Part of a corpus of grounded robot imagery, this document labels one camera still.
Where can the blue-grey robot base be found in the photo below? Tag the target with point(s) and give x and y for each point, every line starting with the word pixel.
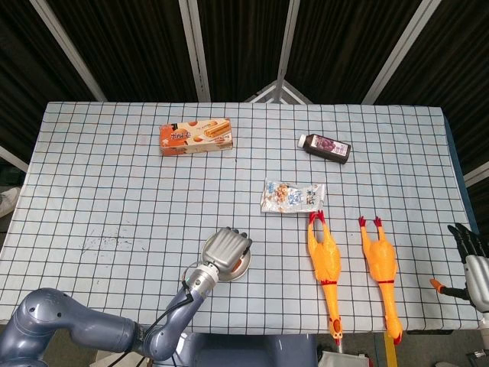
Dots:
pixel 248 351

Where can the crumpled snack bag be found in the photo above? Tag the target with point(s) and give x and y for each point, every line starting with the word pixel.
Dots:
pixel 292 197

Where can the white bag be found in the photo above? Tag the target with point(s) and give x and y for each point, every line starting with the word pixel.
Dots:
pixel 342 360

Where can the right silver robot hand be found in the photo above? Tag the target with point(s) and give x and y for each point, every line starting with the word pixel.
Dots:
pixel 477 283

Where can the round metal plate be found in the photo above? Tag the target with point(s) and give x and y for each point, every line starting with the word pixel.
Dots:
pixel 234 277

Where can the triangular white frame bracket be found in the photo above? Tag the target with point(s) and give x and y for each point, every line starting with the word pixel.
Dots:
pixel 278 89

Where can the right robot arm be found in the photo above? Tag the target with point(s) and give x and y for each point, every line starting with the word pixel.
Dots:
pixel 484 323

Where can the dark juice bottle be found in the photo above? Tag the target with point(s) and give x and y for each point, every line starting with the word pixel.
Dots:
pixel 328 148

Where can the white aluminium frame beam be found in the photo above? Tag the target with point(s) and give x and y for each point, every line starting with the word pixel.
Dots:
pixel 13 158
pixel 397 53
pixel 286 42
pixel 68 49
pixel 195 49
pixel 477 174

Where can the yellow rubber chicken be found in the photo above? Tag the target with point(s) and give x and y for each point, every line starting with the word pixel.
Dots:
pixel 380 260
pixel 324 256

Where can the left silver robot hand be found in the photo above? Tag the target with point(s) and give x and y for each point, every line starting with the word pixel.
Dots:
pixel 223 248

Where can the yellow post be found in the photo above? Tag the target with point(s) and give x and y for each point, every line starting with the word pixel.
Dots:
pixel 390 353

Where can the blue checkered tablecloth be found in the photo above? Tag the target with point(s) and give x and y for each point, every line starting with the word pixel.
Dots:
pixel 382 183

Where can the grey sneaker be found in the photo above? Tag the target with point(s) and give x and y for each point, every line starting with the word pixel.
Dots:
pixel 7 200
pixel 443 364

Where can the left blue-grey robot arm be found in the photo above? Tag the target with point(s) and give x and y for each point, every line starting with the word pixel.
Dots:
pixel 76 325

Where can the orange biscuit box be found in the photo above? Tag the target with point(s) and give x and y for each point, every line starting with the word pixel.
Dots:
pixel 196 135

